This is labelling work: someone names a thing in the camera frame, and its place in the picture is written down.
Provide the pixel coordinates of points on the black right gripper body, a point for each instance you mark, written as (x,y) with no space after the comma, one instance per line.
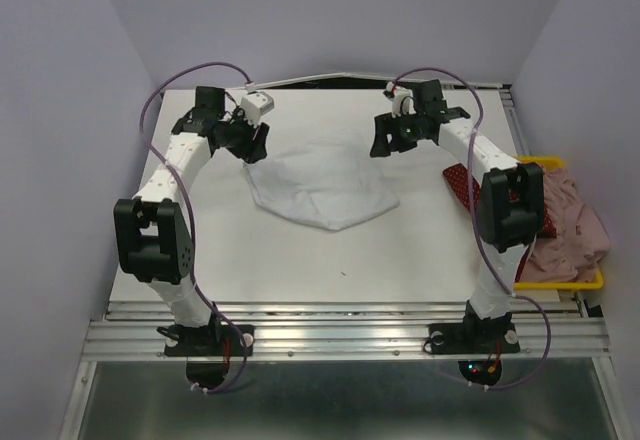
(405,128)

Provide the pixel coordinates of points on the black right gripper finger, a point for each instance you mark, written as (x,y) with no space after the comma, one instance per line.
(402,145)
(380,145)

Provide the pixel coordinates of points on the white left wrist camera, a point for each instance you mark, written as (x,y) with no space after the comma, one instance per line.
(256,105)

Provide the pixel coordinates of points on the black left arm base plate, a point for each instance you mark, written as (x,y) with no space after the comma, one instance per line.
(206,341)

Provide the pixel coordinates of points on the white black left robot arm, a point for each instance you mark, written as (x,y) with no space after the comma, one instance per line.
(154,228)

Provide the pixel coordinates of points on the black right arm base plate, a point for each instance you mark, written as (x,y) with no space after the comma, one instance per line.
(455,339)

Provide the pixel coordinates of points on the yellow plastic tray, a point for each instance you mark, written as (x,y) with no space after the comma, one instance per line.
(550,285)

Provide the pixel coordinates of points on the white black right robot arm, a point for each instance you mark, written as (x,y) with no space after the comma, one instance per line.
(506,197)

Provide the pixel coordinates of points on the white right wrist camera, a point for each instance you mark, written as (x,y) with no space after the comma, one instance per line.
(401,99)

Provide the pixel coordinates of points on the aluminium mounting rail frame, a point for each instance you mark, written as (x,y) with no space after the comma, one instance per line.
(341,319)

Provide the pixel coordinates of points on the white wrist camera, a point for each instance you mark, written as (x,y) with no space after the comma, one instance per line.
(256,105)
(401,99)

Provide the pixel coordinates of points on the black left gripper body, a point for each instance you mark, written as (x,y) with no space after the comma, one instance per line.
(238,132)

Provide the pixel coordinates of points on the pink skirt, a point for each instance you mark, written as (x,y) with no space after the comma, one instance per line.
(570,230)

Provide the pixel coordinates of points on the white skirt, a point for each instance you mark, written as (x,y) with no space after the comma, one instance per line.
(329,183)

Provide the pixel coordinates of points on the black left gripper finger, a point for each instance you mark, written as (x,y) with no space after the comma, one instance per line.
(256,149)
(241,152)

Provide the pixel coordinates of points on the red polka dot skirt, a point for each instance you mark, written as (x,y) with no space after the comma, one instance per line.
(456,177)

